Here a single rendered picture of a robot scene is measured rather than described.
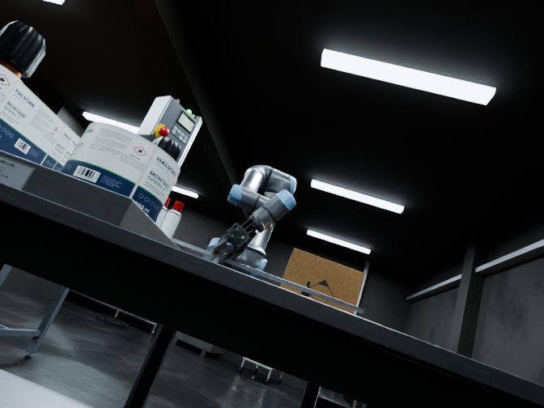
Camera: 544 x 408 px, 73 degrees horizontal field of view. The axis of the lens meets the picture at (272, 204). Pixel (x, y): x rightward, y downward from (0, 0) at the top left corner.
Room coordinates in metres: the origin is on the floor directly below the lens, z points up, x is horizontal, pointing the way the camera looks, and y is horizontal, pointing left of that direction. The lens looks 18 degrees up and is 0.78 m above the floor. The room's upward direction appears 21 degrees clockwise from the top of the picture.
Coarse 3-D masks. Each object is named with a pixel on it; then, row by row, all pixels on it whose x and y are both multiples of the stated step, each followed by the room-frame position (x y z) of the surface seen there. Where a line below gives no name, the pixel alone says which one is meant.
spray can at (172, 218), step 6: (174, 204) 1.27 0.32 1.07; (180, 204) 1.27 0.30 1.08; (168, 210) 1.26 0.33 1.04; (174, 210) 1.26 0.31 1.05; (180, 210) 1.27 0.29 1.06; (168, 216) 1.26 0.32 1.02; (174, 216) 1.26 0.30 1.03; (180, 216) 1.27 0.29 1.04; (168, 222) 1.26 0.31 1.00; (174, 222) 1.26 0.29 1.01; (162, 228) 1.26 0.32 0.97; (168, 228) 1.26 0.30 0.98; (174, 228) 1.27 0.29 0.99; (168, 234) 1.26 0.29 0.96
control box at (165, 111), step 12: (168, 96) 1.29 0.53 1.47; (156, 108) 1.31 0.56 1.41; (168, 108) 1.29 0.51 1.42; (180, 108) 1.33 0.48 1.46; (144, 120) 1.33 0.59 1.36; (156, 120) 1.28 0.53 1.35; (168, 120) 1.31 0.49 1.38; (144, 132) 1.31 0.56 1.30; (156, 132) 1.29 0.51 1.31; (192, 132) 1.40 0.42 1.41; (180, 144) 1.38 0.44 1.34; (180, 156) 1.40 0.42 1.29
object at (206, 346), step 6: (180, 336) 7.26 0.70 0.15; (186, 336) 7.22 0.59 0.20; (174, 342) 7.29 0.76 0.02; (180, 342) 7.43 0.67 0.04; (186, 342) 7.21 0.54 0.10; (192, 342) 7.16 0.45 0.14; (198, 342) 7.11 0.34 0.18; (204, 342) 7.08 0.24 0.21; (204, 348) 7.06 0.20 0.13; (210, 348) 7.02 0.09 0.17; (216, 348) 7.19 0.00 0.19; (204, 354) 7.05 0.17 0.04; (210, 354) 7.29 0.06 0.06; (216, 354) 7.53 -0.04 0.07; (222, 354) 7.56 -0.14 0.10
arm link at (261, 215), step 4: (260, 208) 1.22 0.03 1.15; (256, 212) 1.22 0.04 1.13; (260, 212) 1.21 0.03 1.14; (264, 212) 1.20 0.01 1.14; (256, 216) 1.21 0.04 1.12; (260, 216) 1.20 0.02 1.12; (264, 216) 1.20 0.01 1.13; (268, 216) 1.21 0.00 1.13; (260, 220) 1.21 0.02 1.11; (264, 220) 1.21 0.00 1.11; (268, 220) 1.21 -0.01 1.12; (272, 220) 1.22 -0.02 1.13; (264, 224) 1.21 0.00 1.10; (268, 224) 1.22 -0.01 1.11; (264, 228) 1.24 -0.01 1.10
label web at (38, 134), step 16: (16, 96) 0.71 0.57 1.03; (32, 96) 0.74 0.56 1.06; (0, 112) 0.70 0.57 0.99; (16, 112) 0.73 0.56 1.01; (32, 112) 0.76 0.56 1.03; (48, 112) 0.79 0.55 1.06; (0, 128) 0.72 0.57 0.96; (16, 128) 0.75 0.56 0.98; (32, 128) 0.78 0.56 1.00; (48, 128) 0.81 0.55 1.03; (64, 128) 0.85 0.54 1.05; (0, 144) 0.74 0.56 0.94; (16, 144) 0.77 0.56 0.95; (32, 144) 0.80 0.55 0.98; (48, 144) 0.84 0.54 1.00; (64, 144) 0.88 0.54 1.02; (32, 160) 0.83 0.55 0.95; (48, 160) 0.87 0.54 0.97
